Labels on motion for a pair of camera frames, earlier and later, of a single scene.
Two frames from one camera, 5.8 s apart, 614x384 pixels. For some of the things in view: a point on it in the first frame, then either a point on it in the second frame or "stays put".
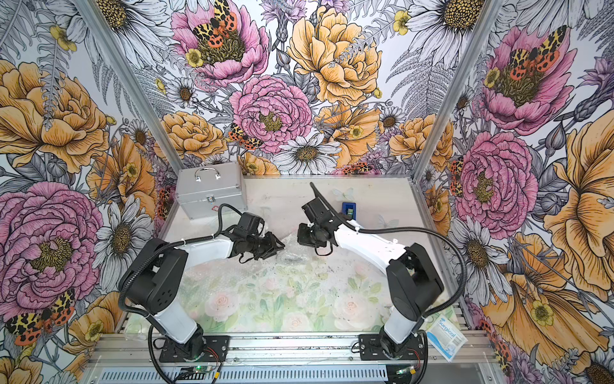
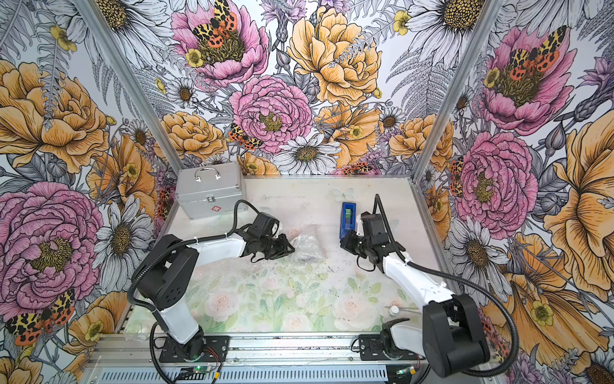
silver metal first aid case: (202, 190) stays put
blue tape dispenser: (349, 209) stays put
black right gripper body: (309, 237) → (365, 244)
